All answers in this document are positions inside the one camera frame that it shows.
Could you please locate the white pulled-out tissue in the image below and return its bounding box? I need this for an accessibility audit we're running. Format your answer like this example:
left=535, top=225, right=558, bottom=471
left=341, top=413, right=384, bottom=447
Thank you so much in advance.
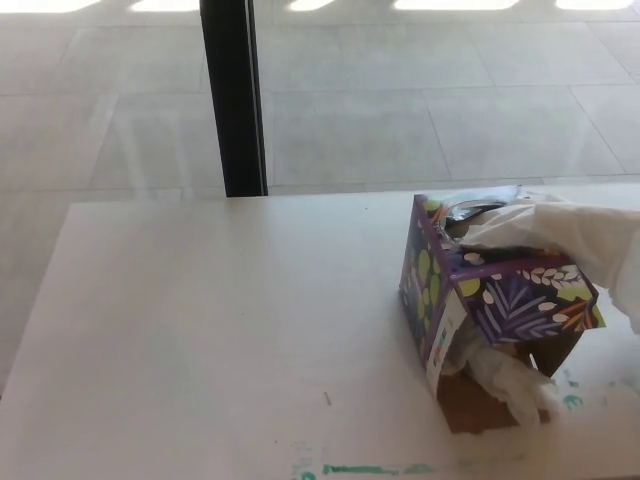
left=458, top=193, right=640, bottom=335

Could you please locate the purple floral tissue box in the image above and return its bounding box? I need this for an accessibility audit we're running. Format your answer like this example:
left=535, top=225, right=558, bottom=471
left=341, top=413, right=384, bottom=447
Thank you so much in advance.
left=398, top=184, right=610, bottom=435

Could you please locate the crumpled white tissue wad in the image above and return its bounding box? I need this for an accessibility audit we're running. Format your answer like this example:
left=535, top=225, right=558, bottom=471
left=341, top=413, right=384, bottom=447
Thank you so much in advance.
left=439, top=332, right=561, bottom=427

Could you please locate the black window frame post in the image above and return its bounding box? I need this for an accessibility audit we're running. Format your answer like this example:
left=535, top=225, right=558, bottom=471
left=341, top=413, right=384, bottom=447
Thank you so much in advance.
left=198, top=0, right=269, bottom=198

